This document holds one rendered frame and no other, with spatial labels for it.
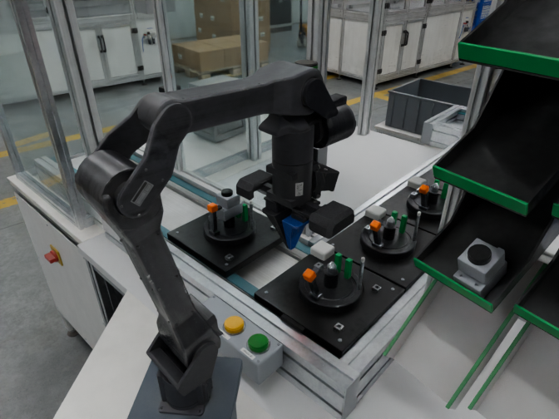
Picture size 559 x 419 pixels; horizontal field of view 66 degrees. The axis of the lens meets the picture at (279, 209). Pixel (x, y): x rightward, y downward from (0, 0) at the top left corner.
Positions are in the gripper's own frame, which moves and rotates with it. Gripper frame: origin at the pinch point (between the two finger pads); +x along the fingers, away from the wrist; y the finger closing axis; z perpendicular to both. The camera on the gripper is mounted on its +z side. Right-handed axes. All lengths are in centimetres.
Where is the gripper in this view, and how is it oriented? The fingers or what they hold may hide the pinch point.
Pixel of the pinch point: (291, 229)
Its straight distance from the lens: 66.0
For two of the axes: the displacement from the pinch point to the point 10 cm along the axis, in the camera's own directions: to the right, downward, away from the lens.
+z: 6.8, -3.8, 6.2
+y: -7.3, -3.5, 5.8
